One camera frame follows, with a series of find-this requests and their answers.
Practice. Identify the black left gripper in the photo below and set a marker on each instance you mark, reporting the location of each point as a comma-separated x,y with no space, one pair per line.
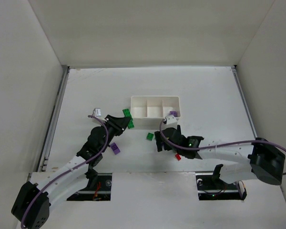
114,125

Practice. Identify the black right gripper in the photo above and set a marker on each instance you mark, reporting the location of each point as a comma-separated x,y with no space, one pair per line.
167,137

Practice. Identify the short green lego plate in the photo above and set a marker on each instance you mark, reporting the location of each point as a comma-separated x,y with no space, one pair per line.
131,125

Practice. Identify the long green lego plate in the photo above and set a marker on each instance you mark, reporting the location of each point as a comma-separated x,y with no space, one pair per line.
127,113

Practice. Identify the large purple arch lego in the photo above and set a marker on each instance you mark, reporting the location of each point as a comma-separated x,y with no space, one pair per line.
115,148

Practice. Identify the small purple curved lego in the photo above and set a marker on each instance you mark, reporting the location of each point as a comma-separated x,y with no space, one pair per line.
174,113

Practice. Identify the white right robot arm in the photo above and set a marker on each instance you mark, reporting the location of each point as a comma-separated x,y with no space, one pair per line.
256,160

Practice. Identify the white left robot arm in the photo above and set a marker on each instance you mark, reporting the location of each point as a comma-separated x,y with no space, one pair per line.
35,201

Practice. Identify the green square lego left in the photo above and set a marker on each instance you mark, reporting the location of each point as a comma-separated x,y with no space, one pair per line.
150,136

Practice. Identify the white divided plastic container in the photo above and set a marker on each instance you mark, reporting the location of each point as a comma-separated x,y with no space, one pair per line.
148,111

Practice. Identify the small red lego lower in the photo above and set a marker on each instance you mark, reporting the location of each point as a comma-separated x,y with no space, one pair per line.
178,157

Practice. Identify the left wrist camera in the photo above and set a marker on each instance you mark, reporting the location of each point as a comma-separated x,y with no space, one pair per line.
97,114

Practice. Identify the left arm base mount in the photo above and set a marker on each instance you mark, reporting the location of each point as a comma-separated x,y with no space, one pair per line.
99,190

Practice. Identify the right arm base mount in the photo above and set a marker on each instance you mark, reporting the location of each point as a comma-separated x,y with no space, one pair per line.
210,187

